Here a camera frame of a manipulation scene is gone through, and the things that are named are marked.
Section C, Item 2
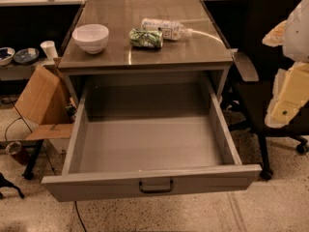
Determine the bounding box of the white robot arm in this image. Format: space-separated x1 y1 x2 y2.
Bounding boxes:
262 0 309 128

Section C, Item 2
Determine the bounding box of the grey open top drawer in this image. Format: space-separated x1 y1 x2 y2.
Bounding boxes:
42 72 261 201

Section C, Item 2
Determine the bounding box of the grey cabinet with steel top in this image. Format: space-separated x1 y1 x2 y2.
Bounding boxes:
59 0 233 102

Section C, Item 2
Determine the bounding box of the clear plastic water bottle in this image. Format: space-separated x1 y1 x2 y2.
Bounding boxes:
141 18 193 41

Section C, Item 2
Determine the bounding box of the black office chair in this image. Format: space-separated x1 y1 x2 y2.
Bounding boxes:
221 0 309 180

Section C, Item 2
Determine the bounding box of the white ceramic bowl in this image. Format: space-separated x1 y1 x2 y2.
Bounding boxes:
71 24 109 54

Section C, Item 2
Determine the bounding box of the brown cardboard box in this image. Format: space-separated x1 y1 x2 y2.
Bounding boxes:
14 65 73 140

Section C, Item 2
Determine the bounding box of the white paper cup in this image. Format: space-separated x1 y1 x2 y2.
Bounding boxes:
41 41 58 60

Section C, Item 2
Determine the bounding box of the dark blue bowl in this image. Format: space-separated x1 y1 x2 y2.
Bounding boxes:
14 47 40 65

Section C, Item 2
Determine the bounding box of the black stand leg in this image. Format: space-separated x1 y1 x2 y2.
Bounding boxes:
22 140 43 180

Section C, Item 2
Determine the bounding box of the brown cup on floor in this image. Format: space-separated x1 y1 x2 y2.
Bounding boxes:
6 141 30 165

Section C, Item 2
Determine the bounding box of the white blue bowl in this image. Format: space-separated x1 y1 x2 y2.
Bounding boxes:
0 47 15 66

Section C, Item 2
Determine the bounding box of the black drawer handle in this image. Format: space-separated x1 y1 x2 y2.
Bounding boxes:
139 180 174 194

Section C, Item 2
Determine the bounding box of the black floor cable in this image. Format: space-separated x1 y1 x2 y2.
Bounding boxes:
73 200 88 232

